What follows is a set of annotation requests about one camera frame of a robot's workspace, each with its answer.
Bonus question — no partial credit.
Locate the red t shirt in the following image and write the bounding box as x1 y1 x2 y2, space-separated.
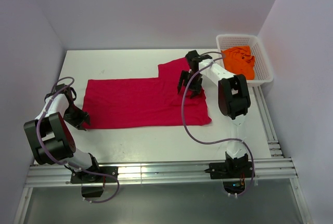
83 58 212 129

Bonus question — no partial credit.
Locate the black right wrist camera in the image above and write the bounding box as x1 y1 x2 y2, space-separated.
185 50 212 72

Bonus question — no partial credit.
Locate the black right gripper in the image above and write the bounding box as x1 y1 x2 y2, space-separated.
177 70 203 98

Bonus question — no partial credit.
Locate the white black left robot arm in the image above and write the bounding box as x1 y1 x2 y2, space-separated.
23 84 101 182

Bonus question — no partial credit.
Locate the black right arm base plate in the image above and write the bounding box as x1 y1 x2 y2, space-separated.
204 162 254 179

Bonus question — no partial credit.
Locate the white perforated plastic basket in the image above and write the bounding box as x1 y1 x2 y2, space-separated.
216 34 273 87

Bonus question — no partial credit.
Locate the aluminium table edge rail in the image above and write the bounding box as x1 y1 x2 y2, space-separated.
24 158 298 188

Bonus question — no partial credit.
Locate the orange t shirt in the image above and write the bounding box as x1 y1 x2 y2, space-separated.
222 46 255 80

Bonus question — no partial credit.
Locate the aluminium right side rail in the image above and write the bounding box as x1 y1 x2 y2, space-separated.
253 86 284 159

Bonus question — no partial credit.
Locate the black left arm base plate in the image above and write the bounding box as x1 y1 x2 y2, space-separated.
70 166 118 184

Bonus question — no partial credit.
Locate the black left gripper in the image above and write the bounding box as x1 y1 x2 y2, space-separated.
63 104 90 131

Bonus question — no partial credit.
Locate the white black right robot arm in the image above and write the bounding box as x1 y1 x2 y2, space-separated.
177 58 254 177

